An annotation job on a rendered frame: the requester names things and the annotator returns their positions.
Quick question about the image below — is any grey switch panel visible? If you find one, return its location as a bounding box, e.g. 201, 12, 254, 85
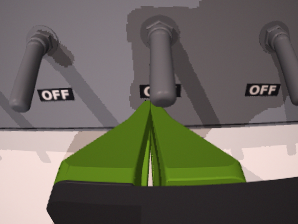
0, 0, 298, 131

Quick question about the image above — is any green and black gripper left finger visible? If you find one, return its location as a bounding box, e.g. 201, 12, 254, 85
53, 100, 150, 186

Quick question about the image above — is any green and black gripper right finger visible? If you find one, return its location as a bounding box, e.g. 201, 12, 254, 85
150, 102, 246, 186

